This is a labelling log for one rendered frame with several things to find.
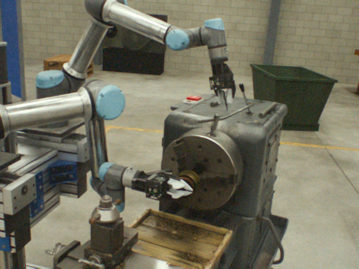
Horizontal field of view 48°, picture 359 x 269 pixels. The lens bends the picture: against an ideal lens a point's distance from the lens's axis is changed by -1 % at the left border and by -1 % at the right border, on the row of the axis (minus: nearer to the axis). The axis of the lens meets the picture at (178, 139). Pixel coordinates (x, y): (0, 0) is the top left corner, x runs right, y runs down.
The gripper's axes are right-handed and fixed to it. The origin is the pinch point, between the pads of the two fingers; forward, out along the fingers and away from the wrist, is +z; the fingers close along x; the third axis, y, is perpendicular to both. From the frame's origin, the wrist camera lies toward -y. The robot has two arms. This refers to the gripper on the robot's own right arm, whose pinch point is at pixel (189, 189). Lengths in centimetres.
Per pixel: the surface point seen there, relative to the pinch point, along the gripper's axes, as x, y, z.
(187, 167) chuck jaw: 5.0, -7.5, -4.6
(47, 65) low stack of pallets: -79, -565, -573
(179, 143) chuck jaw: 10.8, -15.2, -11.7
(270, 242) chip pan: -55, -70, 21
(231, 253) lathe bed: -37.1, -24.2, 11.7
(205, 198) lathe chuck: -9.8, -15.1, 0.9
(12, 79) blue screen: -60, -332, -435
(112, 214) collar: 6.1, 37.5, -7.8
